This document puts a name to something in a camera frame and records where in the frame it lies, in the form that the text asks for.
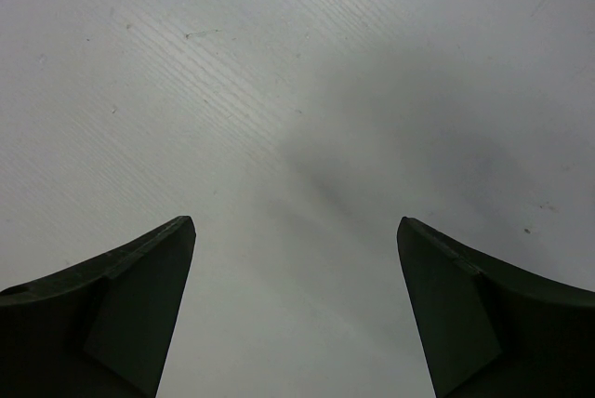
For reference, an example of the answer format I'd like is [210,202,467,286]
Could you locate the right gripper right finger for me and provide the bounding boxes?
[397,217,594,397]

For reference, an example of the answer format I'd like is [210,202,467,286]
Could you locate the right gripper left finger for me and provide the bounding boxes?
[1,216,195,397]

